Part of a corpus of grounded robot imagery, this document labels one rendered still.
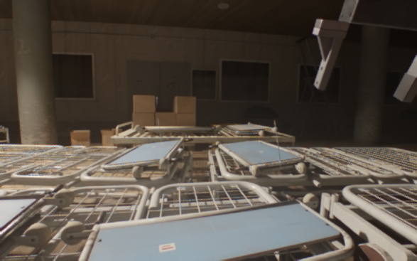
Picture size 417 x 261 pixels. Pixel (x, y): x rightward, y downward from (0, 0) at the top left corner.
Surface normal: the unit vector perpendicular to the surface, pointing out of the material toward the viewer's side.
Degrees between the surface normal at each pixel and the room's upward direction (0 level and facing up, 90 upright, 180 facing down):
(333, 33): 113
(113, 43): 90
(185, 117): 90
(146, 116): 90
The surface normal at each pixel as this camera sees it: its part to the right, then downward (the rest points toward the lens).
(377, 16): -0.20, 0.49
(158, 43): 0.15, 0.11
